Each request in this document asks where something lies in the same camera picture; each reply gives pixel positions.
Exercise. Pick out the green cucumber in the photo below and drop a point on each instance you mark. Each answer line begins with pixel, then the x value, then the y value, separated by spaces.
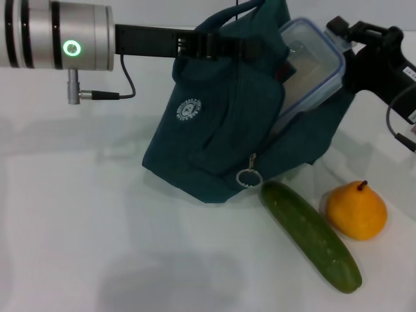
pixel 308 237

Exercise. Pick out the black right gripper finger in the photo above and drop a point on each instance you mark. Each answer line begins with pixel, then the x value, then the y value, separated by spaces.
pixel 341 29

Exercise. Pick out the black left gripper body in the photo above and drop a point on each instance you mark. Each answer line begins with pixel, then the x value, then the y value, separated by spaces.
pixel 146 40

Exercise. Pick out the orange yellow pear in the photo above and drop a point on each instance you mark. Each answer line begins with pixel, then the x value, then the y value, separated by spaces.
pixel 357 214

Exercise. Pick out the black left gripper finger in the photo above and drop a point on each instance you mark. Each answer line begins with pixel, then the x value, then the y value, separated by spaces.
pixel 227 48

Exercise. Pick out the dark blue insulated lunch bag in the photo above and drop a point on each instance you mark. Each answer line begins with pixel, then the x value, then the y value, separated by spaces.
pixel 211 130

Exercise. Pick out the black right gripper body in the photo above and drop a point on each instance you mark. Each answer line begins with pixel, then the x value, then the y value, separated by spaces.
pixel 377 71

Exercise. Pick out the clear plastic food container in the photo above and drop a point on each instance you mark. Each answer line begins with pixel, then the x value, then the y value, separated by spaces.
pixel 312 68

